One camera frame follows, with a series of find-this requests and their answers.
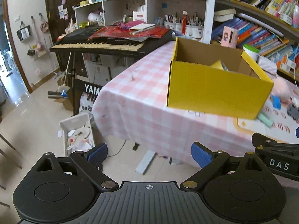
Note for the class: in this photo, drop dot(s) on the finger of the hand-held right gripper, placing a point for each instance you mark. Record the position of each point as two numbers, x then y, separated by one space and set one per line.
264 141

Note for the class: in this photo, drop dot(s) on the red papers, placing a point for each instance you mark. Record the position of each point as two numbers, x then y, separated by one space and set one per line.
109 32

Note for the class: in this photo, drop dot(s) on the pink cylindrical box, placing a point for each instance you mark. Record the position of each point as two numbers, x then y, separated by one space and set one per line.
226 37

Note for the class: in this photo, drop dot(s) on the pink plush toy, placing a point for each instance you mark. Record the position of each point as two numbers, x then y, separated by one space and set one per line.
282 88

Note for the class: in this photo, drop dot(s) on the white plastic basket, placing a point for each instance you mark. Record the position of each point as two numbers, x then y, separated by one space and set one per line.
70 123

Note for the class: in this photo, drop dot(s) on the row of leaning books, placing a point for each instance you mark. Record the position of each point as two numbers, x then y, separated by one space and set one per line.
254 35

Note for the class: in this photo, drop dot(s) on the brown cardboard box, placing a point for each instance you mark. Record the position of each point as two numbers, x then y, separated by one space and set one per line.
66 100

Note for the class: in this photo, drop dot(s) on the white printed plastic bag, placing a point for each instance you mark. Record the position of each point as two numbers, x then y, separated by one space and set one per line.
87 105

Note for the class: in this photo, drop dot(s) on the yellow cardboard box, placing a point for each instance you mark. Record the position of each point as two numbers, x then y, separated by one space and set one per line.
210 91

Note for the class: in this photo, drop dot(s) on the wooden bookshelf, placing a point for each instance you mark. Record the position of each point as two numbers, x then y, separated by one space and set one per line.
257 10

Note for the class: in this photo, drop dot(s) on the white jar green lid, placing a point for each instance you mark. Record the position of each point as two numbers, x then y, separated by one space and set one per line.
251 53

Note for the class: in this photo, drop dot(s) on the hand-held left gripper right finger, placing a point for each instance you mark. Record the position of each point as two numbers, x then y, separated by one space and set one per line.
201 155

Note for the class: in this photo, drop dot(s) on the stack of white blue boxes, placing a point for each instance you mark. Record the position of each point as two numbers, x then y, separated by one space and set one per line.
286 63

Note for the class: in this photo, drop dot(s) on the white box red label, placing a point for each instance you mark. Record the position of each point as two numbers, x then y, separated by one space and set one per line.
139 17

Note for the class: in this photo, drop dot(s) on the dark wooden door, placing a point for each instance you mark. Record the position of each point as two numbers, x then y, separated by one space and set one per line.
53 4

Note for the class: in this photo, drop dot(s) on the white printed mat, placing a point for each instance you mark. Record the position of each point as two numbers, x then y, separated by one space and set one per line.
278 130

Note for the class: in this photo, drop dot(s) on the white quilted pouch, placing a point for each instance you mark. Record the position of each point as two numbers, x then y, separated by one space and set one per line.
266 64

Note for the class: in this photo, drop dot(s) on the crumpled white plastic bag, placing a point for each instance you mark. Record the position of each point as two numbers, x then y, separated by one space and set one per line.
95 18

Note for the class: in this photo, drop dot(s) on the dark grey toy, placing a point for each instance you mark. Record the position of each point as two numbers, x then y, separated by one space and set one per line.
293 113

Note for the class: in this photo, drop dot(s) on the white shelf unit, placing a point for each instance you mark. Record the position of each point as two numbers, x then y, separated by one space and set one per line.
154 9

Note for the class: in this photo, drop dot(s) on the red tassel ornament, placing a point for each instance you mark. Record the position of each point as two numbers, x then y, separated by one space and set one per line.
184 23

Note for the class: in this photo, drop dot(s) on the black white tote bag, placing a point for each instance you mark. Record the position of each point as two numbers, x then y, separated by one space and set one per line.
23 33

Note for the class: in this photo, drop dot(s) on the small pink bag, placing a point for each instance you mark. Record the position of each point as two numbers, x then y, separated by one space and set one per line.
44 26

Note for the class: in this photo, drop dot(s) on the row of upright books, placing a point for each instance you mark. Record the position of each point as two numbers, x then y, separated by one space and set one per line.
275 2

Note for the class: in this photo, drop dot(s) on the black electronic keyboard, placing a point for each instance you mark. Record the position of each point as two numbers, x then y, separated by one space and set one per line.
77 39

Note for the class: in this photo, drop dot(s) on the mint green toy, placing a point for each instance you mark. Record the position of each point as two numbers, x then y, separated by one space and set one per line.
266 119

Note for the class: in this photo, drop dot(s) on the black keyboard stand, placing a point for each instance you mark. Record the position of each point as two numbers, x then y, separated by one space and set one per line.
91 88

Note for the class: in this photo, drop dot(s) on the white envelope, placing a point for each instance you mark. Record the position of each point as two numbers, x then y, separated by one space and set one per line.
142 26

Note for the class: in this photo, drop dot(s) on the blue toy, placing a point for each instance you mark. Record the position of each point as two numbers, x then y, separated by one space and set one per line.
276 102

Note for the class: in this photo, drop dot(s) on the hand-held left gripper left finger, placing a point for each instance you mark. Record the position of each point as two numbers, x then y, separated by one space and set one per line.
99 152

